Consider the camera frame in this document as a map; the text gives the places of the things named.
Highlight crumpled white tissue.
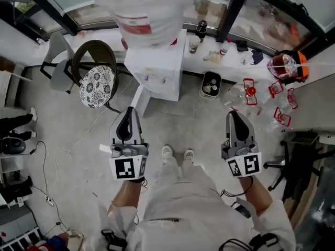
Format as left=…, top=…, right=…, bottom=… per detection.
left=203, top=50, right=223, bottom=62

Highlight black thermos bottle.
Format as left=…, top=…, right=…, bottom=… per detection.
left=195, top=19, right=208, bottom=43

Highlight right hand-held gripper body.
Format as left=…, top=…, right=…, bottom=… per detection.
left=221, top=140, right=263, bottom=179

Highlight white floor cable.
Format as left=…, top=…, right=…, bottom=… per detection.
left=53, top=77, right=136, bottom=182

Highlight printed paper cup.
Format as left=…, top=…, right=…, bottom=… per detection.
left=188, top=35, right=201, bottom=54

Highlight dark blue cloth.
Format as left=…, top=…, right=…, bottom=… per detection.
left=251, top=50, right=264, bottom=64

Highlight person's light trousers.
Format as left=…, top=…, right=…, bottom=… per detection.
left=157, top=154, right=207, bottom=190

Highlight small white red-capped bottle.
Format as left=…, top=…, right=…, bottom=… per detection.
left=219, top=38, right=233, bottom=56

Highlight small clear bottle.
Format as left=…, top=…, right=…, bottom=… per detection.
left=240, top=51, right=253, bottom=65

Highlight black office chair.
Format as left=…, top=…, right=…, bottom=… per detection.
left=263, top=131, right=335, bottom=201

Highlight clear empty water jug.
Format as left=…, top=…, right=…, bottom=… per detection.
left=258, top=79, right=285, bottom=109
left=266, top=106, right=293, bottom=138
left=286, top=87, right=299, bottom=111
left=222, top=78, right=260, bottom=112

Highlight person's white shoe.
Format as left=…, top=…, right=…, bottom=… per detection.
left=161, top=144, right=174, bottom=164
left=183, top=149, right=195, bottom=165

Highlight white trash bin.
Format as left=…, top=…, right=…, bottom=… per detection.
left=200, top=71, right=222, bottom=100

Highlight black battery pack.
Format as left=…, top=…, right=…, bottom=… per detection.
left=231, top=197, right=252, bottom=219

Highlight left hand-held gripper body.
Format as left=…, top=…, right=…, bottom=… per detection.
left=108, top=142, right=150, bottom=180

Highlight dark wicker chair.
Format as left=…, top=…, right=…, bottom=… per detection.
left=71, top=39, right=122, bottom=115

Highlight black window frame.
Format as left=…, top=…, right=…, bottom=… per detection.
left=0, top=0, right=335, bottom=60

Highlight floral seat cushion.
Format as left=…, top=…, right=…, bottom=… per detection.
left=79, top=65, right=116, bottom=109

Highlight grey plastic chair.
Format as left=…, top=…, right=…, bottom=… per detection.
left=39, top=32, right=76, bottom=95

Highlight black bag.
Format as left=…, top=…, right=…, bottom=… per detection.
left=0, top=176, right=34, bottom=203

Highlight white wire rack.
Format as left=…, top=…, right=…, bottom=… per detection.
left=0, top=226, right=42, bottom=251

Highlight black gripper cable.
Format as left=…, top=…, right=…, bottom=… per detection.
left=220, top=176, right=254, bottom=198

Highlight black round device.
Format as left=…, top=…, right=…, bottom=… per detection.
left=1, top=136, right=27, bottom=155

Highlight black wrist strap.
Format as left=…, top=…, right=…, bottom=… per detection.
left=128, top=176, right=149, bottom=187

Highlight person's left forearm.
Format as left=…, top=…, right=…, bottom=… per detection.
left=107, top=179, right=143, bottom=216

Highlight person's right forearm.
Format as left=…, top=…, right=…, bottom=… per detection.
left=239, top=175, right=274, bottom=216

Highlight person's left white shoe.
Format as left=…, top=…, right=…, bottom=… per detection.
left=161, top=144, right=174, bottom=164

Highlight black harness buckle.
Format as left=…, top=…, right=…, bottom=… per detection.
left=221, top=233, right=280, bottom=251
left=100, top=229, right=128, bottom=251

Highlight black floor cable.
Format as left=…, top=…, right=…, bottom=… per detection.
left=28, top=141, right=69, bottom=232

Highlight person's right white shoe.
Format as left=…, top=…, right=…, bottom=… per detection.
left=183, top=149, right=195, bottom=165

